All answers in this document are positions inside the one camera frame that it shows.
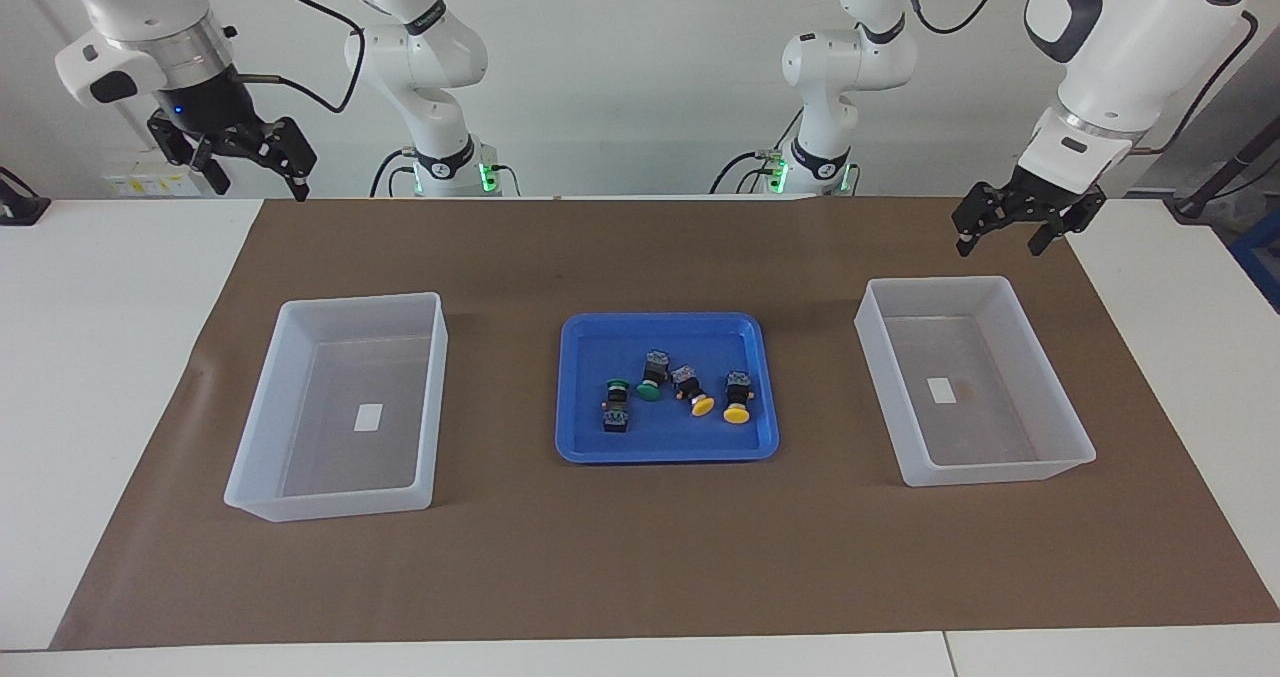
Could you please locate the translucent white plastic box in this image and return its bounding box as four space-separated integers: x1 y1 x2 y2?
223 292 449 523
854 276 1097 488

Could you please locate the yellow mushroom push button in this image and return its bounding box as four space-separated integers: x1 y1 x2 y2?
722 370 754 425
670 364 716 418

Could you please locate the large mushroom green push button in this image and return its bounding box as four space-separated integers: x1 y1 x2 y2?
636 350 671 402

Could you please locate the black stand leg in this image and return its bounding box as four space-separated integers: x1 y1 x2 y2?
1165 117 1280 220

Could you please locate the blue plastic tray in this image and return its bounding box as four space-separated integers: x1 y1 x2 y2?
555 312 781 465

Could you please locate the brown table mat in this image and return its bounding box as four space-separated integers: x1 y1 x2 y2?
50 197 1280 651

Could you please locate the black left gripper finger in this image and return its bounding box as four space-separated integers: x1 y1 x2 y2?
1027 200 1103 258
951 183 1023 259

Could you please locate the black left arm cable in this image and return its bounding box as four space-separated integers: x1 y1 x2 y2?
898 0 1259 156

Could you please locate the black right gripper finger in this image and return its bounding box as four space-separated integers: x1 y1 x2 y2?
147 112 233 197
236 116 320 204

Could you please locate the white wall socket strip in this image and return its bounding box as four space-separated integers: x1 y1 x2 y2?
100 162 216 198

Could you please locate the black table clamp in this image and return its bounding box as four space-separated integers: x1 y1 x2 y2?
0 167 51 226

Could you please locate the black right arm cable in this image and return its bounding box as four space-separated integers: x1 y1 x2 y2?
232 0 367 115

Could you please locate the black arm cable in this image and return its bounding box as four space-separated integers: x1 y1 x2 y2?
232 0 367 115
898 0 1259 156

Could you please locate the blue crate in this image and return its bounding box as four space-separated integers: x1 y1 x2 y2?
1232 207 1280 313

